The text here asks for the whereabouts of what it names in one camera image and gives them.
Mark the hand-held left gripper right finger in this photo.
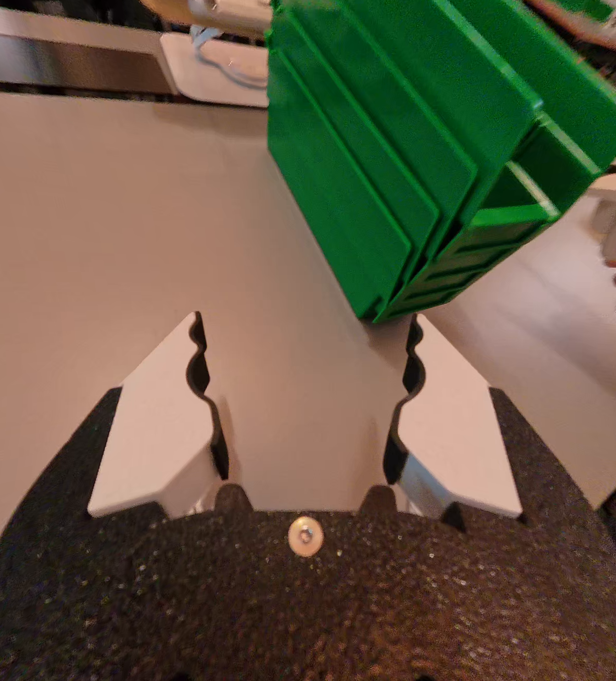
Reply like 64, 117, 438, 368
382, 313, 524, 521

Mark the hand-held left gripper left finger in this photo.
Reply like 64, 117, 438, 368
87, 311, 230, 519

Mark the grey desk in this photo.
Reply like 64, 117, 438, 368
0, 5, 616, 607

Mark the white clipboard stand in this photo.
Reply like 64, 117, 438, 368
160, 0, 274, 108

